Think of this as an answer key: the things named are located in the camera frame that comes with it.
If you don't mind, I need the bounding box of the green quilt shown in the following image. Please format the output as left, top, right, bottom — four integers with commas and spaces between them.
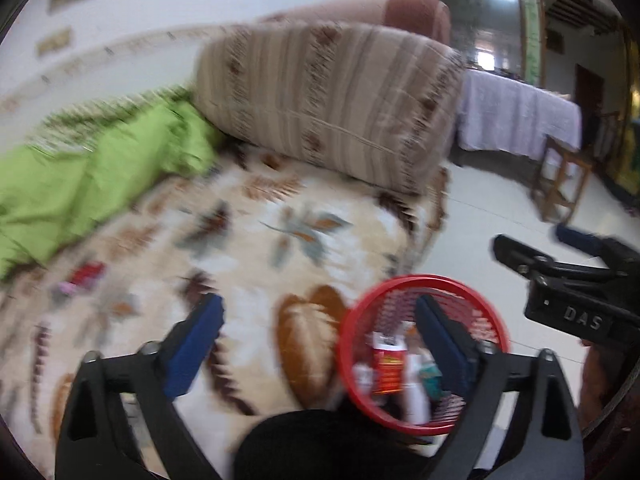
0, 94, 217, 282

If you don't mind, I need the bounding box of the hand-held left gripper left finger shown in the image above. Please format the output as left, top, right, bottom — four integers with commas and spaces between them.
54, 292, 226, 480

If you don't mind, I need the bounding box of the dark cloth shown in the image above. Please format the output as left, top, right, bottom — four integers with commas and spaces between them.
234, 409, 453, 480

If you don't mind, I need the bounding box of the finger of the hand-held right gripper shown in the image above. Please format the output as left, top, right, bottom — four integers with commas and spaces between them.
492, 233, 555, 280
555, 222, 607, 259

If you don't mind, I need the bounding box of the person's right forearm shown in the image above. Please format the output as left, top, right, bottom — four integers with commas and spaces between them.
580, 340, 626, 423

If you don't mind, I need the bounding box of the dark wooden door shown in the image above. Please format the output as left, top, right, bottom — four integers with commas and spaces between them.
574, 62, 607, 128

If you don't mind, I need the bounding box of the striped beige bolster cushion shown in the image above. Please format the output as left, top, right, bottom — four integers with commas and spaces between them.
192, 21, 467, 197

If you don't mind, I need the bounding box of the table with white cloth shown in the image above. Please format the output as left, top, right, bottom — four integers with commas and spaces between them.
456, 66, 584, 155

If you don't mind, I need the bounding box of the torn red carton box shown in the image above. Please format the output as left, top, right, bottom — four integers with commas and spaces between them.
372, 347, 409, 397

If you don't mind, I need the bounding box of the white teal bottle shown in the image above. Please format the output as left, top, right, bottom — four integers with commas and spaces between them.
402, 355, 432, 423

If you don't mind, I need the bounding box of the crumpled red wrapper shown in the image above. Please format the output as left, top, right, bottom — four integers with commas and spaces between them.
69, 261, 107, 289

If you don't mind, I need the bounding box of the pink sofa cushion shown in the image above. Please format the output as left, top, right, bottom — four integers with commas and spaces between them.
257, 0, 452, 47

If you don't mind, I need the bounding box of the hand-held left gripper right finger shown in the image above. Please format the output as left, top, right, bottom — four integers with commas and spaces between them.
414, 295, 587, 480

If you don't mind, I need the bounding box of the teal cartoon tissue pack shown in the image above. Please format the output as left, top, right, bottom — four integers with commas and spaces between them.
419, 361, 444, 399

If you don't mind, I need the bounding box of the red mesh basket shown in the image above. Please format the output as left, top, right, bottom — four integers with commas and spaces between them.
336, 274, 512, 436

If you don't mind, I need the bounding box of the wooden stool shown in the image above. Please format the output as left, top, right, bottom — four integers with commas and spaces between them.
531, 134, 595, 224

